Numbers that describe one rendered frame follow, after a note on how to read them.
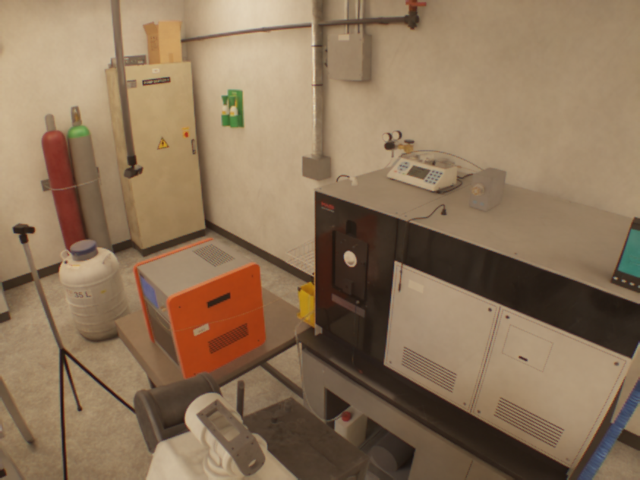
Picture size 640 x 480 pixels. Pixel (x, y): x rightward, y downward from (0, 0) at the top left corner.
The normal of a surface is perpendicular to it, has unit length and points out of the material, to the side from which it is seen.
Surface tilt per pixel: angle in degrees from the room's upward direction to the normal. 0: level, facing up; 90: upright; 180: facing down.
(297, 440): 12
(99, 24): 90
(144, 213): 90
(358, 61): 90
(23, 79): 90
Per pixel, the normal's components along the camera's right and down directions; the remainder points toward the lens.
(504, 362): -0.71, 0.29
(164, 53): 0.70, 0.30
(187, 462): 0.13, -0.96
